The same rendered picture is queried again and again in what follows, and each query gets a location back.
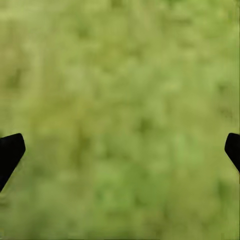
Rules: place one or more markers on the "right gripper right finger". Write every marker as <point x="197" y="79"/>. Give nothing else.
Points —
<point x="232" y="148"/>

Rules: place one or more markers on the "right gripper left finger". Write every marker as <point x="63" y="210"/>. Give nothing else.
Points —
<point x="12" y="148"/>

